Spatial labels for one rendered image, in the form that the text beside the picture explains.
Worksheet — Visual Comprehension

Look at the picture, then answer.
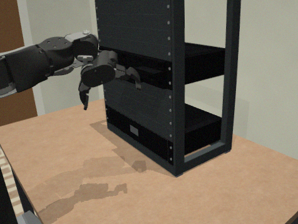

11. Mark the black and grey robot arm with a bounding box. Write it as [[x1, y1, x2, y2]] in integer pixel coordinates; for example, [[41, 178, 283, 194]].
[[0, 30, 99, 99]]

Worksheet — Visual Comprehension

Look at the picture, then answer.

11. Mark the black storage rack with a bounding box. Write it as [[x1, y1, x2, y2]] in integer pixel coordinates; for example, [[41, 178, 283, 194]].
[[95, 0, 241, 178]]

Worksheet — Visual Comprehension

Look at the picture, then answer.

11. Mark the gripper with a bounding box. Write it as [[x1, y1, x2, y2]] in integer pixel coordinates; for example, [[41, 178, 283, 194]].
[[78, 50, 141, 110]]

